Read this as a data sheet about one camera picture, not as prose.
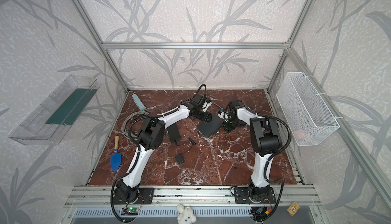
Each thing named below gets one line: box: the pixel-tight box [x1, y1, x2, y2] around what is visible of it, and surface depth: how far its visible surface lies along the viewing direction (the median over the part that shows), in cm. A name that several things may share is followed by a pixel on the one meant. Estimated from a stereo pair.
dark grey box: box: [196, 114, 225, 139], surface depth 98 cm
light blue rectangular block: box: [131, 93, 147, 112], surface depth 110 cm
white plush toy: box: [176, 203, 198, 224], surface depth 67 cm
